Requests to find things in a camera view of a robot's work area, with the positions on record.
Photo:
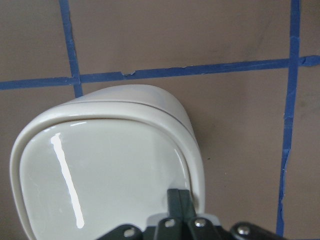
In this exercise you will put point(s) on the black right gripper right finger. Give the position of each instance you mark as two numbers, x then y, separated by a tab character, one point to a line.
197	226

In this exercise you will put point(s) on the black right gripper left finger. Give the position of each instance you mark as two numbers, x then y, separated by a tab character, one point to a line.
169	227

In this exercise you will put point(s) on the white small trash can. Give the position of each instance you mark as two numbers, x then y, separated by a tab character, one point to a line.
107	158

